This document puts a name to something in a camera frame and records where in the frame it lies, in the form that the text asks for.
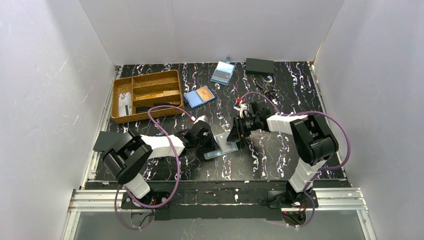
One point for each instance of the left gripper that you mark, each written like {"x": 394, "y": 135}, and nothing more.
{"x": 209, "y": 144}

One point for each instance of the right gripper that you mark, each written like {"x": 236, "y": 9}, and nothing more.
{"x": 239, "y": 126}

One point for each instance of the green card holder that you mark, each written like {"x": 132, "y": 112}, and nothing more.
{"x": 224, "y": 146}

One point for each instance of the orange VIP card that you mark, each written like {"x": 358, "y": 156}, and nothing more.
{"x": 171, "y": 92}

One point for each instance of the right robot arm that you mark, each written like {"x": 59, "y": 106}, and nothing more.
{"x": 314, "y": 140}

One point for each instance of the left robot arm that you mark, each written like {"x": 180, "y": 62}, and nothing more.
{"x": 125, "y": 158}

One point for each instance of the blue card holder orange card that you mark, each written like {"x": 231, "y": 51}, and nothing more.
{"x": 198, "y": 97}

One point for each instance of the blue card holder grey card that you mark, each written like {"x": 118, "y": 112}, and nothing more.
{"x": 223, "y": 73}

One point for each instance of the orange card in tray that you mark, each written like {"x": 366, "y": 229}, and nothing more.
{"x": 149, "y": 96}

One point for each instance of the white cards in tray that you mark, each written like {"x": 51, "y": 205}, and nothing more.
{"x": 124, "y": 104}

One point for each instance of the black binder clips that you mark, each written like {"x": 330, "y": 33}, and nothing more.
{"x": 267, "y": 89}

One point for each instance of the black box at back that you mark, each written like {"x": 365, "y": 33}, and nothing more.
{"x": 259, "y": 67}

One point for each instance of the woven brown organizer tray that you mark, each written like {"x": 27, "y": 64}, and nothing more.
{"x": 133, "y": 96}

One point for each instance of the black wallet at left edge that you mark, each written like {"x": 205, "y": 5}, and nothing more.
{"x": 105, "y": 140}

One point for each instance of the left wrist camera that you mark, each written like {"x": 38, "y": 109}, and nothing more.
{"x": 202, "y": 118}

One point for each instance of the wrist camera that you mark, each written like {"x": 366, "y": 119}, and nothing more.
{"x": 202, "y": 118}
{"x": 241, "y": 108}

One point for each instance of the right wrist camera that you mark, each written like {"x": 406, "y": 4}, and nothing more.
{"x": 241, "y": 108}

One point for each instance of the aluminium frame rail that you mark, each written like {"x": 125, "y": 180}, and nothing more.
{"x": 329, "y": 199}

